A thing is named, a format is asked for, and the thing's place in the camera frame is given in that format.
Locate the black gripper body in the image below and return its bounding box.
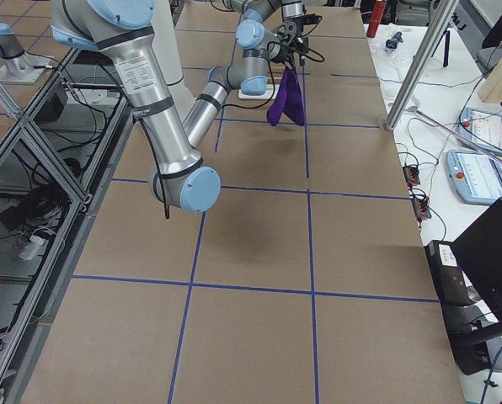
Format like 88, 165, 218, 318
271, 32, 309, 67
280, 13, 322, 38

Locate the purple towel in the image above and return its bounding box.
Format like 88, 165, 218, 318
266, 67, 306, 126

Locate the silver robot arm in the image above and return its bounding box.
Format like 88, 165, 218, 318
219, 0, 323, 38
51, 1, 318, 213

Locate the red bottle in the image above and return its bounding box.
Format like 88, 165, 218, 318
366, 0, 387, 38

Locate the upper teach pendant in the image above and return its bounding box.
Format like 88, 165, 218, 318
457, 107, 502, 156

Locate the teach pendant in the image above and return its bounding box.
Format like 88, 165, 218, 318
446, 150, 502, 206
457, 107, 502, 156

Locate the lower teach pendant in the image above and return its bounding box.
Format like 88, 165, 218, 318
446, 150, 502, 206

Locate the brown paper table cover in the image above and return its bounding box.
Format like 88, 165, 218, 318
22, 8, 464, 403

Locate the black monitor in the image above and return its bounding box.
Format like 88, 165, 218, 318
451, 198, 502, 321

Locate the black computer box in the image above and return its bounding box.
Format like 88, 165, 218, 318
425, 240, 482, 307

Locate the grey aluminium frame post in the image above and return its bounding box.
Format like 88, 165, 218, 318
385, 0, 459, 131

